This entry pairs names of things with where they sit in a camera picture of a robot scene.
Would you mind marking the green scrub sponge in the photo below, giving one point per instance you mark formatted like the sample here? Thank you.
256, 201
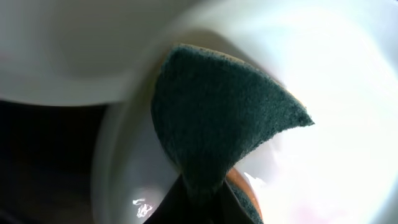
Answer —
209, 111

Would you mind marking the light blue plate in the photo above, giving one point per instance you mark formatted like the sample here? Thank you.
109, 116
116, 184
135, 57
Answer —
77, 52

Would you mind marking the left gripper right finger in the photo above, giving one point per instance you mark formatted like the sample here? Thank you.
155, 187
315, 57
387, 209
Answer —
228, 209

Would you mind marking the pale green plate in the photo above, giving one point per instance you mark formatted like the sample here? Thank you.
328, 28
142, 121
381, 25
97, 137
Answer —
339, 58

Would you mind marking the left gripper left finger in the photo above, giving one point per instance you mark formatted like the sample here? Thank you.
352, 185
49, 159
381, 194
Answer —
176, 208

